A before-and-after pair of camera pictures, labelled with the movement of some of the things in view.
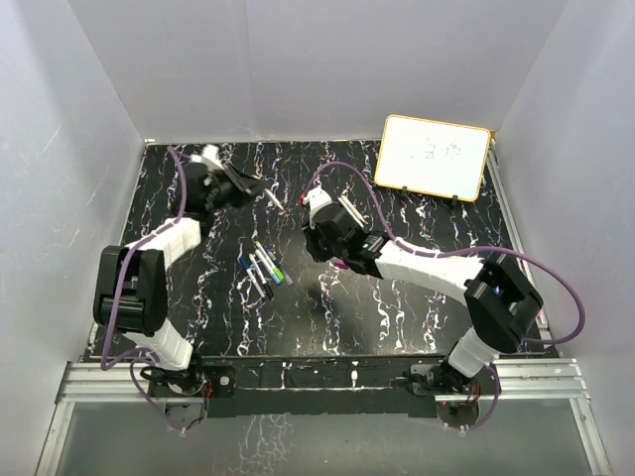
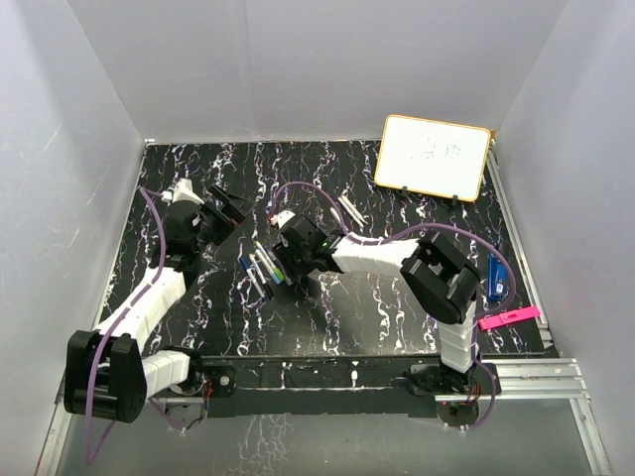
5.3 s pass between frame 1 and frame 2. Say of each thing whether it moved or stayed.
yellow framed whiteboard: stayed
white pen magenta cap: stayed
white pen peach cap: stayed
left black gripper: moved
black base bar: stayed
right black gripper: moved
